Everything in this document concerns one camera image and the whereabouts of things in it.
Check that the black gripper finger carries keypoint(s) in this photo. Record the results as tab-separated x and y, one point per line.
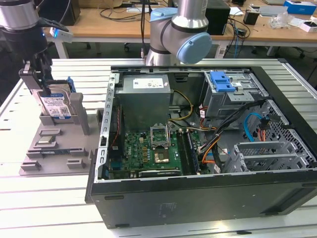
29	77

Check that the hard disk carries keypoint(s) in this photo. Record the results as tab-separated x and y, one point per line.
55	104

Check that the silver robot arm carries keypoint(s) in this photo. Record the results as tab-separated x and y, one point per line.
190	15

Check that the metal disk bay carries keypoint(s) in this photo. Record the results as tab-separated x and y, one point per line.
267	158

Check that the large black equipment box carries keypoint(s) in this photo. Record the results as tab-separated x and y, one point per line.
71	15

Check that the silver CPU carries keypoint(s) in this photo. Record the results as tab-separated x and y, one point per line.
45	140

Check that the grey parts rack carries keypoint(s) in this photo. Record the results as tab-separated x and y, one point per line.
64	138

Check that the spare RAM stick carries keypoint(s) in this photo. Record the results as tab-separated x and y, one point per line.
62	150

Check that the wooden desk white legs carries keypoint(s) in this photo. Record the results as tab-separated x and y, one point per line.
111	27

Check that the grey power supply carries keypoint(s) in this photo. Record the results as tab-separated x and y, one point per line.
143	106

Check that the green motherboard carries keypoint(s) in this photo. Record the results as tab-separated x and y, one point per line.
133	148

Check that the CPU socket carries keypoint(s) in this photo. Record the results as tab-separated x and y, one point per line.
162	157

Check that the black graphics card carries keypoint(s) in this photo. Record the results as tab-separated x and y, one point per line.
158	172

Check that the black RAM slot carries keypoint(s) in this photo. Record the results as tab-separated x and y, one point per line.
182	151

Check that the installed RAM stick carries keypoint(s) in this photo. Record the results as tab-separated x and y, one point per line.
192	152

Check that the metal drive cage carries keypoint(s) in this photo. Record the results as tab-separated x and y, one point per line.
218	104

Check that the blue drive cage latch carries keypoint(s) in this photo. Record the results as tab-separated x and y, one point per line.
220	83

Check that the black PC case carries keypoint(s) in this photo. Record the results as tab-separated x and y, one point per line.
198	205

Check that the small black cube box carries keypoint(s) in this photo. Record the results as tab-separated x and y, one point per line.
250	17

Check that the wooden desk with clutter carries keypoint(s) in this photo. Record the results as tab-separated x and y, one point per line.
272	32

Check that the flat grey box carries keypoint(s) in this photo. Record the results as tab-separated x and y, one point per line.
272	10

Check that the clear plastic bag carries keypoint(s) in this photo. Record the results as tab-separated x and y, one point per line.
280	19

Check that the blue cardboard box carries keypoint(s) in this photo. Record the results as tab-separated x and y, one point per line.
299	6

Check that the white box black inlay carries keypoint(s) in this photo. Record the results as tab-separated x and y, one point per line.
308	26

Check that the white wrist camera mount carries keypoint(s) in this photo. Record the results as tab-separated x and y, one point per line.
63	36

